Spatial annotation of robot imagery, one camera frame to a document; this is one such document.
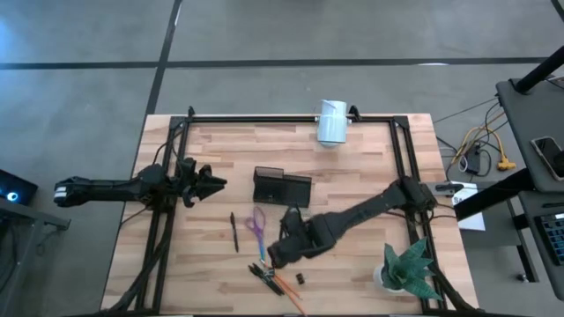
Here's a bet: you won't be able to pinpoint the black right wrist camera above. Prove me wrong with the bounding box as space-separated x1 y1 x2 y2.
280 204 306 234

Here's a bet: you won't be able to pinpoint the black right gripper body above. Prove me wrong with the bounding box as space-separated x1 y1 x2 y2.
273 217 322 266

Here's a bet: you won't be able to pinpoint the black pole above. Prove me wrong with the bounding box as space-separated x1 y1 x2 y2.
514 46 564 95

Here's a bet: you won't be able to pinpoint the black power adapter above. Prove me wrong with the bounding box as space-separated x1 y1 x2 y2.
465 143 484 175

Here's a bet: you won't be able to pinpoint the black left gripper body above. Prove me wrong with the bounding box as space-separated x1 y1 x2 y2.
174 173 208 209

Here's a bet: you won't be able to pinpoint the black device with blue light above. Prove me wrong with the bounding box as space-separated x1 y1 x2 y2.
0 169 40 207

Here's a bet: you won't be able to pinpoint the black marker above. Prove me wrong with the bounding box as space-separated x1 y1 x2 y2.
247 264 283 297
251 262 286 294

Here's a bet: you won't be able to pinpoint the yellow cable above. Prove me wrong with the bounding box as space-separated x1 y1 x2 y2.
453 125 517 173

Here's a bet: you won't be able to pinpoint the grey metal cart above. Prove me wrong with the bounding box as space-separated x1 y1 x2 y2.
0 197 71 317

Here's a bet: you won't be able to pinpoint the black keypad with blue keys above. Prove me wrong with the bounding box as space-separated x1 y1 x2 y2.
533 211 564 267

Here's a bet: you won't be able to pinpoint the black pen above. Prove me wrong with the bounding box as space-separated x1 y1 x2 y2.
229 211 241 254

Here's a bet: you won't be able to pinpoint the white cylindrical lamp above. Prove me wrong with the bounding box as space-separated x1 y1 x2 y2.
315 99 353 149

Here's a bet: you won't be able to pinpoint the purple handled scissors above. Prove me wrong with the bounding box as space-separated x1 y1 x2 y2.
244 204 268 269

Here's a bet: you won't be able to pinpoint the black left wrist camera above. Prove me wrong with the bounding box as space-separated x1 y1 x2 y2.
177 157 198 178

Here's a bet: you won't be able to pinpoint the black smartphone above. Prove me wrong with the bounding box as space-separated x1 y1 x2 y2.
531 136 564 182

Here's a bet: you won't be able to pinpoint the grey side desk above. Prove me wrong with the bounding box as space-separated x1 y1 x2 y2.
495 77 564 303

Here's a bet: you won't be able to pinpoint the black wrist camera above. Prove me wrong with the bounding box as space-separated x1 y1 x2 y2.
280 204 306 234
177 157 198 178

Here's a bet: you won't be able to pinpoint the black desk beam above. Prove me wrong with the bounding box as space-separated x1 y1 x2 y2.
453 166 537 222

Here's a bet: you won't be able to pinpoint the green plant in white pot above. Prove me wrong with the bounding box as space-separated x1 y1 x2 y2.
373 237 444 303

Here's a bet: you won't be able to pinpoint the black mesh desk organizer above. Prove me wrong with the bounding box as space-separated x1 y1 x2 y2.
252 166 313 209

